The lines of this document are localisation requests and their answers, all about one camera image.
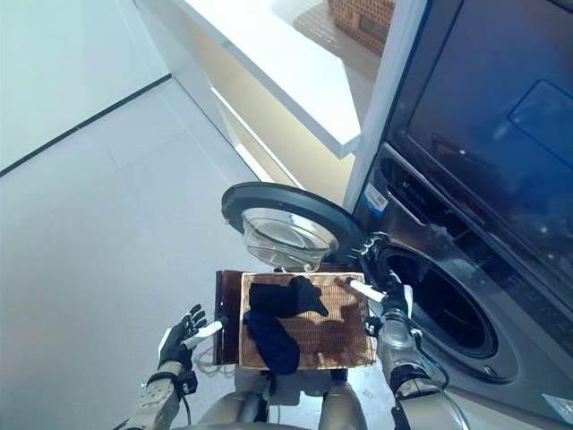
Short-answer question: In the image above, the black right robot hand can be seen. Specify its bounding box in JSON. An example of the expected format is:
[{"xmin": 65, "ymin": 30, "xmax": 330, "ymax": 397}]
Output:
[{"xmin": 345, "ymin": 270, "xmax": 415, "ymax": 320}]

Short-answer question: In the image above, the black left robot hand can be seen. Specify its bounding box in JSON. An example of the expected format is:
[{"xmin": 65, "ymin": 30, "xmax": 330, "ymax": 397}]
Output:
[{"xmin": 157, "ymin": 303, "xmax": 229, "ymax": 369}]

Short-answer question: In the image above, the black garment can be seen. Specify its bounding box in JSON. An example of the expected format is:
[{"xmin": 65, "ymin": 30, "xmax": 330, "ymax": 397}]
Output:
[{"xmin": 248, "ymin": 275, "xmax": 330, "ymax": 320}]

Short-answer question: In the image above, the grey front-load washing machine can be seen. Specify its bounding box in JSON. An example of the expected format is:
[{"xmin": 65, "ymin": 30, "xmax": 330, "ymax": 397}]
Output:
[{"xmin": 353, "ymin": 142, "xmax": 573, "ymax": 430}]

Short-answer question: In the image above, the round glass washing machine door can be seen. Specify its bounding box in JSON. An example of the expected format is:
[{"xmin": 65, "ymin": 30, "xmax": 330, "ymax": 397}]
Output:
[{"xmin": 221, "ymin": 181, "xmax": 366, "ymax": 272}]

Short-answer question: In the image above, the silver left robot leg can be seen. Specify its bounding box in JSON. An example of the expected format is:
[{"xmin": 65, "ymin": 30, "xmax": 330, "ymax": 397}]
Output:
[{"xmin": 196, "ymin": 380, "xmax": 269, "ymax": 430}]

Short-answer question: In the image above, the silver robot leg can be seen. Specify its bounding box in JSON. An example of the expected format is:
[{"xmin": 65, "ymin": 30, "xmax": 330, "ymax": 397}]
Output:
[
  {"xmin": 196, "ymin": 380, "xmax": 269, "ymax": 430},
  {"xmin": 317, "ymin": 380, "xmax": 372, "ymax": 430}
]

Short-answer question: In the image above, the navy blue garment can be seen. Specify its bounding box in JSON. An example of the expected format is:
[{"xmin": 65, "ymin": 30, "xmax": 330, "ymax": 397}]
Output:
[{"xmin": 243, "ymin": 311, "xmax": 300, "ymax": 375}]

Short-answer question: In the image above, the blue barcode sticker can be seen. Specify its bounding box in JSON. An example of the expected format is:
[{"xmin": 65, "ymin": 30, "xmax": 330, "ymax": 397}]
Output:
[{"xmin": 363, "ymin": 183, "xmax": 389, "ymax": 211}]

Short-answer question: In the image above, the silver right robot leg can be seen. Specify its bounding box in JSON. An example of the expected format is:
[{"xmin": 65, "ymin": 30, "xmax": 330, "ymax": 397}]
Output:
[{"xmin": 317, "ymin": 380, "xmax": 372, "ymax": 430}]

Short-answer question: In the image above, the blue energy label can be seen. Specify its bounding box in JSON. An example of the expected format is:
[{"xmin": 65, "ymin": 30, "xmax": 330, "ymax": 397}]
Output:
[{"xmin": 540, "ymin": 392, "xmax": 573, "ymax": 425}]

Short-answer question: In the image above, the white counter cabinet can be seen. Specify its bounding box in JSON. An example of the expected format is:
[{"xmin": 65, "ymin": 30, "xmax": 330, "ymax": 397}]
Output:
[{"xmin": 133, "ymin": 0, "xmax": 390, "ymax": 189}]

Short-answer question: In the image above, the beige woven mat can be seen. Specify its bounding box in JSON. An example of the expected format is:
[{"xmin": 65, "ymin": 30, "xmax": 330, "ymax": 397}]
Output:
[{"xmin": 293, "ymin": 6, "xmax": 381, "ymax": 62}]

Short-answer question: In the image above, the brown rattan box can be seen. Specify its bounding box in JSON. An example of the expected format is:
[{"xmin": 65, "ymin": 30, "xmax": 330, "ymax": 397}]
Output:
[{"xmin": 329, "ymin": 0, "xmax": 398, "ymax": 57}]

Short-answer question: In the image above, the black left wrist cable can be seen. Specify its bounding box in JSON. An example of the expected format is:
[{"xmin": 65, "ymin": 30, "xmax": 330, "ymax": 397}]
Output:
[{"xmin": 178, "ymin": 375, "xmax": 198, "ymax": 430}]

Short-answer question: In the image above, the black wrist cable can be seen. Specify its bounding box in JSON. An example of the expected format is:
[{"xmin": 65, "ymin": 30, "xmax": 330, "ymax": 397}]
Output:
[
  {"xmin": 389, "ymin": 331, "xmax": 451, "ymax": 409},
  {"xmin": 178, "ymin": 375, "xmax": 198, "ymax": 430}
]

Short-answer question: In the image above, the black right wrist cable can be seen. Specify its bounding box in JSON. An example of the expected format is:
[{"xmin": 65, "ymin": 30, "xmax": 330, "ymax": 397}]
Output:
[{"xmin": 389, "ymin": 331, "xmax": 451, "ymax": 409}]

